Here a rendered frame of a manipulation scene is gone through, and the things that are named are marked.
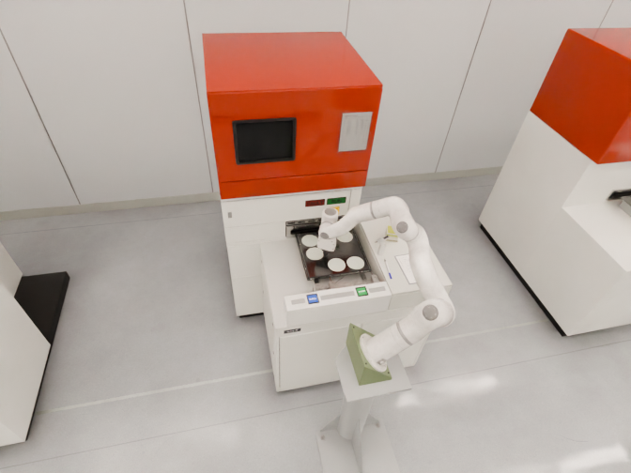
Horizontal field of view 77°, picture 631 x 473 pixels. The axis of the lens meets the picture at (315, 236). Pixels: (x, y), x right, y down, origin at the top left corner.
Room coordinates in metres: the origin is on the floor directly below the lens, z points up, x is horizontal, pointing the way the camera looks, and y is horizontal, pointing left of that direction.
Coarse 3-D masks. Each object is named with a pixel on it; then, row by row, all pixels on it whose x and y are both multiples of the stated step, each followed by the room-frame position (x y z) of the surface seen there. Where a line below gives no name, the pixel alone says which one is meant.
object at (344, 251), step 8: (352, 232) 1.80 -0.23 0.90; (336, 240) 1.72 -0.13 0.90; (352, 240) 1.73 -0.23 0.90; (304, 248) 1.63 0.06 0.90; (336, 248) 1.65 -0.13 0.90; (344, 248) 1.66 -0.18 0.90; (352, 248) 1.66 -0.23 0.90; (304, 256) 1.56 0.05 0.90; (328, 256) 1.58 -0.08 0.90; (336, 256) 1.58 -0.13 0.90; (344, 256) 1.59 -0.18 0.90; (360, 256) 1.60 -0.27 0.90; (312, 264) 1.51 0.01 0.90; (320, 264) 1.52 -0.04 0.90; (312, 272) 1.45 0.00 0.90; (320, 272) 1.45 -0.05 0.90; (328, 272) 1.46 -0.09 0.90; (336, 272) 1.46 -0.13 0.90; (344, 272) 1.47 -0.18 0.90
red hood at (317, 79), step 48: (240, 48) 2.15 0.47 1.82; (288, 48) 2.21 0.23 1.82; (336, 48) 2.27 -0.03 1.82; (240, 96) 1.66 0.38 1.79; (288, 96) 1.72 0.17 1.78; (336, 96) 1.78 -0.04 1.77; (240, 144) 1.66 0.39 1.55; (288, 144) 1.73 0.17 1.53; (336, 144) 1.79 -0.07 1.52; (240, 192) 1.65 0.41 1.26; (288, 192) 1.72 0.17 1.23
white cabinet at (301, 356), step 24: (264, 288) 1.57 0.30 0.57; (264, 312) 1.65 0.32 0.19; (384, 312) 1.29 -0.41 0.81; (408, 312) 1.33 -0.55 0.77; (288, 336) 1.14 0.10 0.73; (312, 336) 1.17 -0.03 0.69; (336, 336) 1.21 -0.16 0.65; (288, 360) 1.14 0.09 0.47; (312, 360) 1.18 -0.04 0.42; (408, 360) 1.37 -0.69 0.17; (288, 384) 1.14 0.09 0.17; (312, 384) 1.19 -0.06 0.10
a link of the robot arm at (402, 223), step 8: (376, 200) 1.56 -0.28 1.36; (384, 200) 1.52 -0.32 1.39; (392, 200) 1.51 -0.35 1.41; (400, 200) 1.51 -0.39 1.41; (376, 208) 1.50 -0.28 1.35; (384, 208) 1.49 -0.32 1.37; (392, 208) 1.47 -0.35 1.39; (400, 208) 1.45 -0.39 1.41; (408, 208) 1.46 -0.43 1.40; (376, 216) 1.49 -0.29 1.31; (384, 216) 1.49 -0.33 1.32; (392, 216) 1.42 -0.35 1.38; (400, 216) 1.39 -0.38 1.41; (408, 216) 1.37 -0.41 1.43; (392, 224) 1.36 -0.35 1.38; (400, 224) 1.33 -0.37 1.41; (408, 224) 1.33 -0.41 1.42; (416, 224) 1.36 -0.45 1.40; (400, 232) 1.31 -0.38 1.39; (408, 232) 1.30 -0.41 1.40; (416, 232) 1.33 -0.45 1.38; (408, 240) 1.32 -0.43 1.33
